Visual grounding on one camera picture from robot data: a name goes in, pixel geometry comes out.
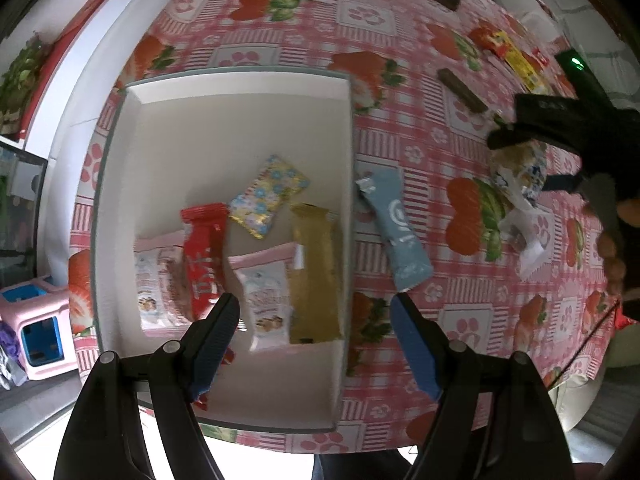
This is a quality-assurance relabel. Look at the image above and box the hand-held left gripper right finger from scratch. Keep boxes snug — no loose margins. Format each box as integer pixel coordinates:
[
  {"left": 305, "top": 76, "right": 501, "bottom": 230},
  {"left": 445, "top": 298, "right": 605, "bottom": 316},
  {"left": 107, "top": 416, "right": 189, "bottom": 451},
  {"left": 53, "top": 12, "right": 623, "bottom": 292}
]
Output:
[{"left": 390, "top": 292, "right": 573, "bottom": 480}]

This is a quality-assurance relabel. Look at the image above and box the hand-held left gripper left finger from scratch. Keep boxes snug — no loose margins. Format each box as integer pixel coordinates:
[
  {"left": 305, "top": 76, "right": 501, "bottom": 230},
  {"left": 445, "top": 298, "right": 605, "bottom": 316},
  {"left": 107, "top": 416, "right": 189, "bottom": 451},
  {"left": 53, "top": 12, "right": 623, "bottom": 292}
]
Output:
[{"left": 52, "top": 292, "right": 241, "bottom": 480}]

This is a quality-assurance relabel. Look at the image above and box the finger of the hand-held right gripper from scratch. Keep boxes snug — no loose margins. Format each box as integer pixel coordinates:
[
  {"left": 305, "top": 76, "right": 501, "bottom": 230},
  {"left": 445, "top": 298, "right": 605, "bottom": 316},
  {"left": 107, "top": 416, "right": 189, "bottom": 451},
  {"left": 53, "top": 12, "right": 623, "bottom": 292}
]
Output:
[
  {"left": 541, "top": 172, "right": 627, "bottom": 266},
  {"left": 487, "top": 94, "right": 617, "bottom": 153}
]

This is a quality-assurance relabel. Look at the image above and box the white blue snack packet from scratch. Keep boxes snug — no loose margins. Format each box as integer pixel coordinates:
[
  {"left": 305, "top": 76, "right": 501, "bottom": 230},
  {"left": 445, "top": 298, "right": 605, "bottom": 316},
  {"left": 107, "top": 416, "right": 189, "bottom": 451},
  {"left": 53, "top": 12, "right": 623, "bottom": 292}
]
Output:
[{"left": 489, "top": 140, "right": 551, "bottom": 211}]

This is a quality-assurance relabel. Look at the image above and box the white cardboard box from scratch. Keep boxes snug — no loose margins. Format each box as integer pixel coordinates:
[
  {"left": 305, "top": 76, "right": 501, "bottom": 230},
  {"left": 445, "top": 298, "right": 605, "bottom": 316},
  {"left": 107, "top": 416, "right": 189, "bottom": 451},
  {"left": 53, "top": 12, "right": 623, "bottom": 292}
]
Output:
[{"left": 90, "top": 66, "right": 357, "bottom": 433}]

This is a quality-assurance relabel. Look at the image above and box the person's right hand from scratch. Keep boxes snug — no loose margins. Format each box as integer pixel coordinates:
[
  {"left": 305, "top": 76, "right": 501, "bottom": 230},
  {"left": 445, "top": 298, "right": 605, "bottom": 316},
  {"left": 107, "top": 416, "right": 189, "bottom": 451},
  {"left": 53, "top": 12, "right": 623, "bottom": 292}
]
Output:
[{"left": 596, "top": 199, "right": 638, "bottom": 297}]

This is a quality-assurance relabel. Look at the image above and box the large yellow snack packet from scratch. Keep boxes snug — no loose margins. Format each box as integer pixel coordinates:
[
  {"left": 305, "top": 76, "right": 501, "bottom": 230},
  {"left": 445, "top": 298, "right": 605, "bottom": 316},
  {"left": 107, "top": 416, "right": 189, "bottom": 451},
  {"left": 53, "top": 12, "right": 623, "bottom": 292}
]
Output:
[{"left": 502, "top": 42, "right": 548, "bottom": 93}]

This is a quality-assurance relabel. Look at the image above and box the white crumpled wrapper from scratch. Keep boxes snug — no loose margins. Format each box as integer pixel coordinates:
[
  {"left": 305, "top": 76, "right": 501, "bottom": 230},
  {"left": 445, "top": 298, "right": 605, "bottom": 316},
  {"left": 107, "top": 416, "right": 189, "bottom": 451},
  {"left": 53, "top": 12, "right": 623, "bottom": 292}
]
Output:
[{"left": 500, "top": 205, "right": 551, "bottom": 278}]

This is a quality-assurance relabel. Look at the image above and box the pink white snack packet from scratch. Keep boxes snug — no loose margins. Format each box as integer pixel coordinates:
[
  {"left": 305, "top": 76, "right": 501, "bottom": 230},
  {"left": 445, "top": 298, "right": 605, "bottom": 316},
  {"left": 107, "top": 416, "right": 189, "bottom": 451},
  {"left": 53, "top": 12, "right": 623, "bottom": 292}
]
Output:
[
  {"left": 226, "top": 242, "right": 301, "bottom": 353},
  {"left": 132, "top": 230, "right": 193, "bottom": 332}
]

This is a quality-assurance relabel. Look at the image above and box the brown snack bar clear wrapper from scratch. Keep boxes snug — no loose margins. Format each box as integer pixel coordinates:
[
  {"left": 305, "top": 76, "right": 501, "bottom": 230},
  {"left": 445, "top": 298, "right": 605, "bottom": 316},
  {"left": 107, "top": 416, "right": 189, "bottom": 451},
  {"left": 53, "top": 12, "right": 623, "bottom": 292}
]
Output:
[{"left": 437, "top": 67, "right": 488, "bottom": 113}]

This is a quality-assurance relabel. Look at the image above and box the red snack packet white script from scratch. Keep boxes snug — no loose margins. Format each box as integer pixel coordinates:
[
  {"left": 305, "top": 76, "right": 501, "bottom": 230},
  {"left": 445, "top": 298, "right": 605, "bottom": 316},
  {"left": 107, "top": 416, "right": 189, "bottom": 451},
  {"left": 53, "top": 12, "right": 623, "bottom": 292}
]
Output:
[{"left": 180, "top": 202, "right": 231, "bottom": 321}]

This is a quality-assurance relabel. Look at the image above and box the red snack packet yellow trim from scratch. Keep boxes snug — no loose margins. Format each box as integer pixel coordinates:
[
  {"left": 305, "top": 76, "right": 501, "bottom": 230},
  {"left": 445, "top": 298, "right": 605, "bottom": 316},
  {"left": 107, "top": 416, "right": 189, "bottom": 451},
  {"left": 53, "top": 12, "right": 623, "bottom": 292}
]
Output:
[{"left": 467, "top": 25, "right": 516, "bottom": 58}]

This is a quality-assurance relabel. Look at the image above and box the gold snack packet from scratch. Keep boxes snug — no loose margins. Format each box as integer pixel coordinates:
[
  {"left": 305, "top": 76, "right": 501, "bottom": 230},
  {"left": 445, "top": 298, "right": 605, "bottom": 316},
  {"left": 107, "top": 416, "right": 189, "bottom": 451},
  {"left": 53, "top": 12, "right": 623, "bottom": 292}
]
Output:
[{"left": 289, "top": 202, "right": 346, "bottom": 345}]

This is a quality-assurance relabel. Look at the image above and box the blue grey snack packet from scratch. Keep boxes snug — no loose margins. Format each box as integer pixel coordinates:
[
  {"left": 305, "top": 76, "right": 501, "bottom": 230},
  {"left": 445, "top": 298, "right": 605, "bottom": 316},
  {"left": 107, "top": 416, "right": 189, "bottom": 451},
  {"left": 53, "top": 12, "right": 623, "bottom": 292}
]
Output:
[{"left": 355, "top": 167, "right": 435, "bottom": 292}]

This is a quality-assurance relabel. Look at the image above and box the floral snack packet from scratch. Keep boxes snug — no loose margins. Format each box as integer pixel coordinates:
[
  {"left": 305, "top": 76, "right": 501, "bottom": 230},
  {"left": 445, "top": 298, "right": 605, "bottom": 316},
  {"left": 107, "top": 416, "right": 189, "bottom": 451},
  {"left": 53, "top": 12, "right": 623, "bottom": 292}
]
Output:
[{"left": 227, "top": 154, "right": 311, "bottom": 240}]

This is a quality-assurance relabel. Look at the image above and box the pink plastic stool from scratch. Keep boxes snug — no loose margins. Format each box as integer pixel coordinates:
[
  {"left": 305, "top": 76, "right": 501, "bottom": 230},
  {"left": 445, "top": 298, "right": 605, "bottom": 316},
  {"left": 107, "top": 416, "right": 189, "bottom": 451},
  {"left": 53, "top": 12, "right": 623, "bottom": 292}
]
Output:
[{"left": 0, "top": 280, "right": 81, "bottom": 381}]

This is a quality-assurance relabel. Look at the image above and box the purple cloth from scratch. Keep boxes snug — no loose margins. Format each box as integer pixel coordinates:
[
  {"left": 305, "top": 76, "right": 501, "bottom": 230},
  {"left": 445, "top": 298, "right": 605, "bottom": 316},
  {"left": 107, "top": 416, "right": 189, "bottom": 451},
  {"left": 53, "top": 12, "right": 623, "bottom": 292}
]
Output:
[{"left": 0, "top": 320, "right": 26, "bottom": 388}]

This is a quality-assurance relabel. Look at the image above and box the glass tank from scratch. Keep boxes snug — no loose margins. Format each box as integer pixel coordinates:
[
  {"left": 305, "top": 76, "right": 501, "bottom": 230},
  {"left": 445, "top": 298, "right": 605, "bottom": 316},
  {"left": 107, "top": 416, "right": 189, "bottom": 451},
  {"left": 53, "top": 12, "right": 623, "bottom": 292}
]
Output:
[{"left": 0, "top": 140, "right": 51, "bottom": 291}]

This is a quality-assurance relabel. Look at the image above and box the green leafy plant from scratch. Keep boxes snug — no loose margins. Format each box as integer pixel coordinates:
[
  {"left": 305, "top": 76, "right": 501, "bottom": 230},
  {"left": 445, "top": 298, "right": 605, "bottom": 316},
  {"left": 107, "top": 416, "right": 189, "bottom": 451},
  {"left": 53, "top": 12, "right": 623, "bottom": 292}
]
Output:
[{"left": 0, "top": 35, "right": 56, "bottom": 136}]

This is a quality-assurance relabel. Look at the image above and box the black cable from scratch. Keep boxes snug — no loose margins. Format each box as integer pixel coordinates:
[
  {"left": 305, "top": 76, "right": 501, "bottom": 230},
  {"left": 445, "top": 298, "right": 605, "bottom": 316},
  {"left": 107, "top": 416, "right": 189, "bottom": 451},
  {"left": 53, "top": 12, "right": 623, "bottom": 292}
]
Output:
[{"left": 547, "top": 296, "right": 623, "bottom": 392}]

